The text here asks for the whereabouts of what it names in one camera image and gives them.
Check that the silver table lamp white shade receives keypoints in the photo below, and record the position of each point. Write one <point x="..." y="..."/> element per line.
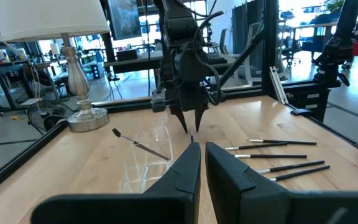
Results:
<point x="48" y="18"/>

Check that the black office desk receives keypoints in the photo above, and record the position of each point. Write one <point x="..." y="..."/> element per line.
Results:
<point x="135" y="63"/>

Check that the grey office chair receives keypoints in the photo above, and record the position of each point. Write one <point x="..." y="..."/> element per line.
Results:
<point x="253" y="70"/>

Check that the black pen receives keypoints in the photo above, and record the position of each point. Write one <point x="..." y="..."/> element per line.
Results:
<point x="278" y="156"/>
<point x="297" y="165"/>

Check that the clear acrylic organizer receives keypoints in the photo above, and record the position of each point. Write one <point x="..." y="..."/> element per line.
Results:
<point x="148" y="174"/>

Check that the black work table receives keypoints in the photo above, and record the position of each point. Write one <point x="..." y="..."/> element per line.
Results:
<point x="9" y="66"/>

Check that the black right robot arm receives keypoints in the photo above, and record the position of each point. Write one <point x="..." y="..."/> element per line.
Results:
<point x="179" y="25"/>

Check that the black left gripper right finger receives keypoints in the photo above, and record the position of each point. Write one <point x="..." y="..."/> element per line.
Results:
<point x="253" y="205"/>

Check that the silver aluminium bar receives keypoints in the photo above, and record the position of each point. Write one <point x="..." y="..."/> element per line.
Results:
<point x="279" y="87"/>

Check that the large black display screen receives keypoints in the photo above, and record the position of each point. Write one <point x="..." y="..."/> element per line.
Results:
<point x="124" y="18"/>

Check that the dark folding partition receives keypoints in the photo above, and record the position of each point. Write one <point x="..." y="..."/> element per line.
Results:
<point x="244" y="18"/>

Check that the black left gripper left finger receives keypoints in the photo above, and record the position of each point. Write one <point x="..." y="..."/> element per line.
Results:
<point x="154" y="208"/>

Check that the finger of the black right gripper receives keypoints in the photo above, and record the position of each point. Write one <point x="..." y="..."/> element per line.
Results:
<point x="179" y="115"/>
<point x="199" y="113"/>

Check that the black aluminium table frame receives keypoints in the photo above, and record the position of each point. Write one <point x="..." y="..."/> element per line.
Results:
<point x="270" y="46"/>

